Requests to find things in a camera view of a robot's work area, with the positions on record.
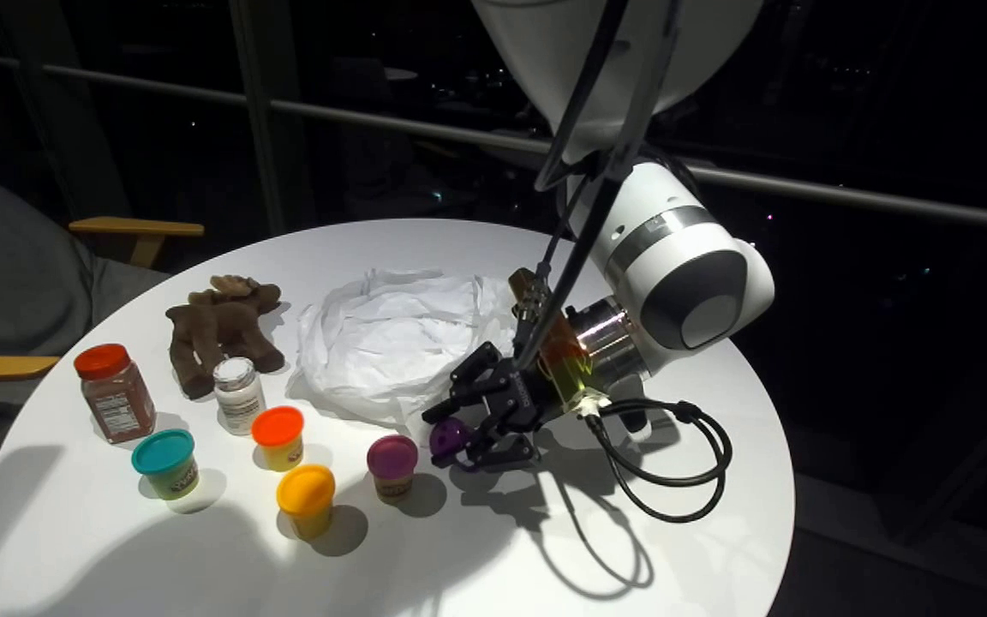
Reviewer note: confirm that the glossy wrist camera box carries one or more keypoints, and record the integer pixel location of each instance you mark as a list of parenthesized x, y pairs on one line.
[(558, 343)]

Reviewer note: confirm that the dark window post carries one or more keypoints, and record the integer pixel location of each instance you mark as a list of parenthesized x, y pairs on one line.
[(266, 91)]

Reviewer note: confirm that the spice jar with red lid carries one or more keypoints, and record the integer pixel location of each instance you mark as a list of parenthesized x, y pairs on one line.
[(118, 397)]

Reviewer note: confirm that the brown plush moose toy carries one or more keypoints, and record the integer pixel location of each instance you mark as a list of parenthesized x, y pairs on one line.
[(223, 329)]

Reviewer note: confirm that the translucent white plastic bag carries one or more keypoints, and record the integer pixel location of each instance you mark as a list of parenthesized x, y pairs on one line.
[(377, 343)]

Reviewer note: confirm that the grey upholstered armchair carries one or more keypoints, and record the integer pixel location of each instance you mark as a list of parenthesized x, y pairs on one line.
[(0, 277)]

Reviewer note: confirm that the dough tub with yellow lid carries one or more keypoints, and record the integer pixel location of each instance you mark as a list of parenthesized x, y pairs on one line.
[(305, 499)]

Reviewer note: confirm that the dough tub with orange lid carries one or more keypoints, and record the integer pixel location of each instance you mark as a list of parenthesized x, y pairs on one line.
[(278, 433)]

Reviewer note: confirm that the grey horizontal window railing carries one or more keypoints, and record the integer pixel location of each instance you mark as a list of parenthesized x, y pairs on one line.
[(288, 109)]

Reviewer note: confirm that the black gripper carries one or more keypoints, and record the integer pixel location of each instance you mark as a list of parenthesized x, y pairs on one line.
[(529, 397)]

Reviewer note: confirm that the dough tub with pink lid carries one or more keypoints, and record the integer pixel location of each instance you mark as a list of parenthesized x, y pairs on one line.
[(393, 461)]

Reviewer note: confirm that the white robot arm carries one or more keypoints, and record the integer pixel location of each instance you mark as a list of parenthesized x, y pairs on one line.
[(654, 227)]

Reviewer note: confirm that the purple dough tub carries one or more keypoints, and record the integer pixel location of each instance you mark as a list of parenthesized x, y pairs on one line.
[(446, 439)]

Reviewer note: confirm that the dough tub with teal lid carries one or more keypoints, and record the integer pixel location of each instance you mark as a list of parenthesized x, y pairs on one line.
[(166, 465)]

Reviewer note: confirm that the small bottle with white cap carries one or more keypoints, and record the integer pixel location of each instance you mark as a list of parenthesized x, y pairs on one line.
[(237, 386)]

